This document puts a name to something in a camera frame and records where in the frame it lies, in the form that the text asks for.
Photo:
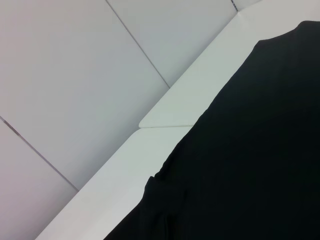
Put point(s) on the black t-shirt with white print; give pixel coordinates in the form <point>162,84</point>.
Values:
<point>250,150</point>

